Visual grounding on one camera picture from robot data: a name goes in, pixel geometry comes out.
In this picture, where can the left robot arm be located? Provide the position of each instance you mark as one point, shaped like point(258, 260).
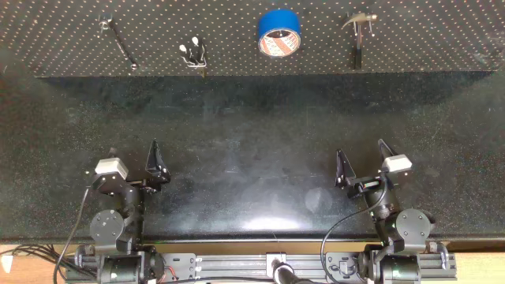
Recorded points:
point(106, 229)

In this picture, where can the wrench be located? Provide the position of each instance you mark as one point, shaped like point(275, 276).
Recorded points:
point(120, 45)

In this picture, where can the hammer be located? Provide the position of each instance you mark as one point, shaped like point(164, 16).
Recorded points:
point(358, 43)

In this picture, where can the mounting rail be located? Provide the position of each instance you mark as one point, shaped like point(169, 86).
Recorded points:
point(236, 266)

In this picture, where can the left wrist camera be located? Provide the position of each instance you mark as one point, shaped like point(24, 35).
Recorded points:
point(111, 166)

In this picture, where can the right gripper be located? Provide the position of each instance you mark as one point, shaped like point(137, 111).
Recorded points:
point(361, 185)

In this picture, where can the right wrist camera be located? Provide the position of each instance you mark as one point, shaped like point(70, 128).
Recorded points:
point(397, 163)

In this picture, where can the roll of blue tape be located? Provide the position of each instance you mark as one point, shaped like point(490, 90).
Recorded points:
point(279, 29)

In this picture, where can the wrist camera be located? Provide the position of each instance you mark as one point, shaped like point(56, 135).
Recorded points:
point(111, 166)
point(397, 163)

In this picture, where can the black pegboard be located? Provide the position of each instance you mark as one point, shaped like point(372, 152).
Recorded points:
point(236, 39)

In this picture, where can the metal hook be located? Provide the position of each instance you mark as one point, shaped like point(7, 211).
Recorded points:
point(371, 29)
point(356, 29)
point(195, 65)
point(105, 19)

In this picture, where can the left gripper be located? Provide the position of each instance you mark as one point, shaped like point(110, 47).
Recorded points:
point(148, 184)

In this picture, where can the black and white pliers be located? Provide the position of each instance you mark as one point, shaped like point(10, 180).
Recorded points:
point(195, 51)

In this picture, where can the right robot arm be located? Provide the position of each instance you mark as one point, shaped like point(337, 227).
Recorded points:
point(412, 226)

